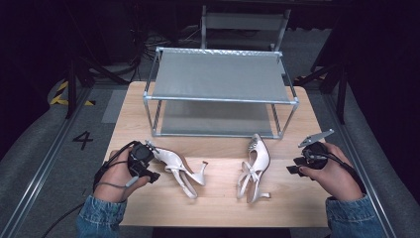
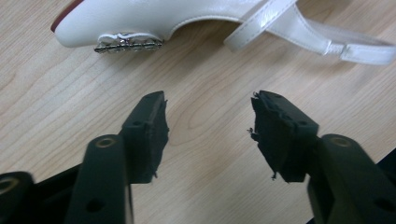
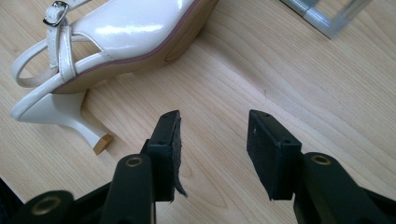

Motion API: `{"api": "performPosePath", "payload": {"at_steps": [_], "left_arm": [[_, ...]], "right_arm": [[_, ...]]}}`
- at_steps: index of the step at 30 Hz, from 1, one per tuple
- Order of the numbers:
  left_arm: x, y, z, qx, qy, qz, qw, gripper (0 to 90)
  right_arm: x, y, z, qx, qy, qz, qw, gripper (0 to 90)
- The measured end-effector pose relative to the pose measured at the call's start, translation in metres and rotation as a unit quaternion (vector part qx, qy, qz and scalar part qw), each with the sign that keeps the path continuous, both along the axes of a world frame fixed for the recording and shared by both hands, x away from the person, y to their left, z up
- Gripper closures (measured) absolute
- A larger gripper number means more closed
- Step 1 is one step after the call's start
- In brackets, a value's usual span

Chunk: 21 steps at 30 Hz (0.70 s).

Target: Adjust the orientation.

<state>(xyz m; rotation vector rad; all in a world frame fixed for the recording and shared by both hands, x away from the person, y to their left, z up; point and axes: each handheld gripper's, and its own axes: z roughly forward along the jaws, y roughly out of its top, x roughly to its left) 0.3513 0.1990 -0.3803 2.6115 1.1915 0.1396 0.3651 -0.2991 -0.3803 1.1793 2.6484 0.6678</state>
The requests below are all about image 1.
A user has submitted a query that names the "person's left hand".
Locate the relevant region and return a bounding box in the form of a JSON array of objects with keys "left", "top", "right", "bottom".
[{"left": 93, "top": 148, "right": 152, "bottom": 203}]

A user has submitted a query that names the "grey metal shoe rack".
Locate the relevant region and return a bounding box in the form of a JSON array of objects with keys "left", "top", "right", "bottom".
[{"left": 143, "top": 47, "right": 300, "bottom": 140}]

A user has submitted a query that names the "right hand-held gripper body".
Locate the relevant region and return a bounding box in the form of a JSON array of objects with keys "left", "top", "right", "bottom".
[{"left": 297, "top": 129, "right": 335, "bottom": 171}]

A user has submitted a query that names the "person's right hand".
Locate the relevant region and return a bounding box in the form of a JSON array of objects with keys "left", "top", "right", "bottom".
[{"left": 298, "top": 142, "right": 365, "bottom": 202}]

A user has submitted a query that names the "yellow black floor tape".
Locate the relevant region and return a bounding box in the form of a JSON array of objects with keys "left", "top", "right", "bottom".
[{"left": 49, "top": 80, "right": 97, "bottom": 107}]

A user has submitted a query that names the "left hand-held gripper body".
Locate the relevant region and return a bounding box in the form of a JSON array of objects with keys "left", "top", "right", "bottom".
[{"left": 128, "top": 139, "right": 161, "bottom": 179}]

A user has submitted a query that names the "white high-heel sandal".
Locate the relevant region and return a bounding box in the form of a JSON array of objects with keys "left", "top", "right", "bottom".
[
  {"left": 152, "top": 145, "right": 210, "bottom": 200},
  {"left": 236, "top": 133, "right": 272, "bottom": 204}
]

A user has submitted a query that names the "bundle of black cables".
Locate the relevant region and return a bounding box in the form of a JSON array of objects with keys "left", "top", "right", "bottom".
[{"left": 132, "top": 19, "right": 202, "bottom": 65}]

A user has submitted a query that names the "grey wrist strap cord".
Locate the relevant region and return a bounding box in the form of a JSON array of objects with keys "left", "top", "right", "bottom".
[{"left": 97, "top": 176, "right": 141, "bottom": 190}]

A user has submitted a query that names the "black metal stand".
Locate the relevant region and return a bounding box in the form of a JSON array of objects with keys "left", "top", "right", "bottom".
[
  {"left": 63, "top": 58, "right": 130, "bottom": 120},
  {"left": 301, "top": 62, "right": 348, "bottom": 125}
]

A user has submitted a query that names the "grey folding chair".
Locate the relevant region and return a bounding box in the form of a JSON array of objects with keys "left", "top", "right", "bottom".
[{"left": 200, "top": 4, "right": 292, "bottom": 77}]

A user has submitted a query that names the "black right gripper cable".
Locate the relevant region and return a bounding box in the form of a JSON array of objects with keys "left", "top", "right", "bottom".
[{"left": 313, "top": 151, "right": 368, "bottom": 194}]

